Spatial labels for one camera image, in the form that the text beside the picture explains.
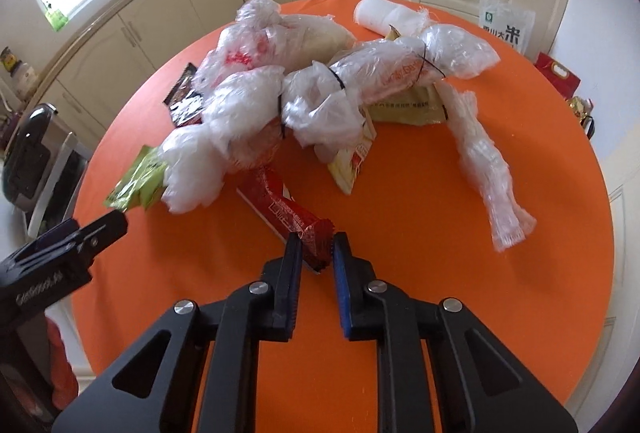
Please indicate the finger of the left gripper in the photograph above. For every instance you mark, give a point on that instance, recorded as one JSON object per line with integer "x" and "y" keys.
{"x": 69, "y": 239}

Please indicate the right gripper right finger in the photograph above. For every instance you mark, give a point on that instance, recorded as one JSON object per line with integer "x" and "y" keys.
{"x": 439, "y": 367}

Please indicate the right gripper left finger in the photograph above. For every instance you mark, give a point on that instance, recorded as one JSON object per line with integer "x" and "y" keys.
{"x": 196, "y": 367}

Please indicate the green snack bag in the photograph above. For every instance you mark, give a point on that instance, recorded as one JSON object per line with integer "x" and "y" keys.
{"x": 143, "y": 183}

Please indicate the black snack packet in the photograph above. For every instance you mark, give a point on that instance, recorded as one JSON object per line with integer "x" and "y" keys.
{"x": 184, "y": 104}

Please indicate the long clear plastic sleeve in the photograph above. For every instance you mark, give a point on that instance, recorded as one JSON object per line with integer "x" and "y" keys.
{"x": 486, "y": 169}

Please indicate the red snack wrapper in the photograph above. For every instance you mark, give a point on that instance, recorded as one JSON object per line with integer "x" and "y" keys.
{"x": 265, "y": 192}

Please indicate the white plastic bag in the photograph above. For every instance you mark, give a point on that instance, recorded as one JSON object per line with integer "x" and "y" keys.
{"x": 240, "y": 129}

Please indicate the yellow snack wrapper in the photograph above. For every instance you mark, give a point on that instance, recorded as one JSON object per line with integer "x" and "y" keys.
{"x": 347, "y": 163}

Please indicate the clear plastic bag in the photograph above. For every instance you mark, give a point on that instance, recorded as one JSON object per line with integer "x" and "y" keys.
{"x": 321, "y": 111}
{"x": 376, "y": 70}

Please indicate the plastic bag red print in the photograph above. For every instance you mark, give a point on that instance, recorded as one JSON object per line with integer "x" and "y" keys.
{"x": 262, "y": 36}

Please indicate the olive paper packet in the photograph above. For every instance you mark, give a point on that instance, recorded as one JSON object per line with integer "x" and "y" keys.
{"x": 418, "y": 106}

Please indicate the metal shelf rack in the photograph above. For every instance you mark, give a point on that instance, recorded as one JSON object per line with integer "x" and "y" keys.
{"x": 57, "y": 199}

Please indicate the black rice cooker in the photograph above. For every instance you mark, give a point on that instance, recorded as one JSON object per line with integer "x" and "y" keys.
{"x": 30, "y": 157}

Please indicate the jar on counter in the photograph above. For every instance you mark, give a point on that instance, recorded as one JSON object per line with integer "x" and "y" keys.
{"x": 23, "y": 78}

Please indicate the red gift bag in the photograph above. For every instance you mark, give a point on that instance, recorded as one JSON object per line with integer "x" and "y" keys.
{"x": 562, "y": 79}

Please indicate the white rice bag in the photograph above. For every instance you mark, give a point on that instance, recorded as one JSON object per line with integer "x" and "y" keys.
{"x": 509, "y": 23}

